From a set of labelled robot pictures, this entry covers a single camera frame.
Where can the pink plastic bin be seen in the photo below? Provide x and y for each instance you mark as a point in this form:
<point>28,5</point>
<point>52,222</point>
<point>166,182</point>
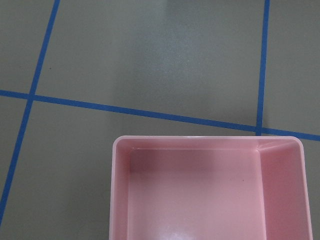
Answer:
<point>209,188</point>

